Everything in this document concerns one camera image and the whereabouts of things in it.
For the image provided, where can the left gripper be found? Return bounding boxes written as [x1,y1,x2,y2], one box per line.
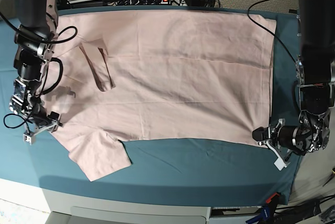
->
[252,110,330,155]

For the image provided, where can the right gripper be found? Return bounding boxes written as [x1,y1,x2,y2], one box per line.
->
[8,76,63,132]

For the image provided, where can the pink T-shirt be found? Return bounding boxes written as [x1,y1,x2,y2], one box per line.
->
[43,10,276,181]

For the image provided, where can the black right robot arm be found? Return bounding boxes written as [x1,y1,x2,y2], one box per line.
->
[9,0,61,138]

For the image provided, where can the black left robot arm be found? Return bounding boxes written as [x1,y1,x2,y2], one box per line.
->
[252,0,334,155]

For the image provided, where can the orange black clamp bottom right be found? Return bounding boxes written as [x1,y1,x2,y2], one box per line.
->
[265,192,281,204]

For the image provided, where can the teal table cloth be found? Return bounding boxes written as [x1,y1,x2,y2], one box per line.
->
[1,12,299,206]

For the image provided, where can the blue black clamp bottom right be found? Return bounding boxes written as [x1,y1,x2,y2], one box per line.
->
[246,205,277,224]

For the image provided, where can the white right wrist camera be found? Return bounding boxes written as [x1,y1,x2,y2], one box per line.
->
[23,132,36,145]

